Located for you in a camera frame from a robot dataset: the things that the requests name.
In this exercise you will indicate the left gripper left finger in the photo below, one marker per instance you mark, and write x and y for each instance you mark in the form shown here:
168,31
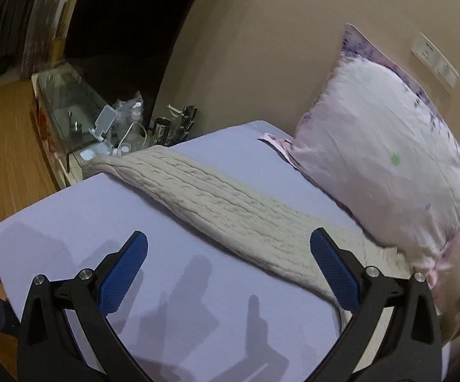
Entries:
47,349

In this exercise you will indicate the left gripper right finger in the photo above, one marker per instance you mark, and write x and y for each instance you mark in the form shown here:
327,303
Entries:
411,349

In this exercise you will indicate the beige cable knit sweater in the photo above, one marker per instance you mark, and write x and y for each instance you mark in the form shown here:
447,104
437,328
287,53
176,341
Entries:
258,229

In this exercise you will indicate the pink floral pillow left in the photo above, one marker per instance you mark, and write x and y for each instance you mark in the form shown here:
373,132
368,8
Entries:
375,143

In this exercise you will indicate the glass top nightstand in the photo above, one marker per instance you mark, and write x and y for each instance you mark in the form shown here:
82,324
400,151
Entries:
67,108

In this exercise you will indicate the white phone stand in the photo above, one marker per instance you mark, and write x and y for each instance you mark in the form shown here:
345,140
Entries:
103,123

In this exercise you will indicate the dark metal cup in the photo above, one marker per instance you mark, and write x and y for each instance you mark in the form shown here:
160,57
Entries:
161,129

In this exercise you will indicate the clear plastic bag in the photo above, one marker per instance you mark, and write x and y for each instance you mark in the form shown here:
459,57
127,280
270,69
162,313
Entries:
129,110

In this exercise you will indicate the black bottles cluster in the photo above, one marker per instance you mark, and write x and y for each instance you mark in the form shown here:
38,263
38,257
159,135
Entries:
182,122

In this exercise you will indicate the white wall socket panel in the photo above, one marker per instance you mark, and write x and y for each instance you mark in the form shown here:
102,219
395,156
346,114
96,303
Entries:
434,60

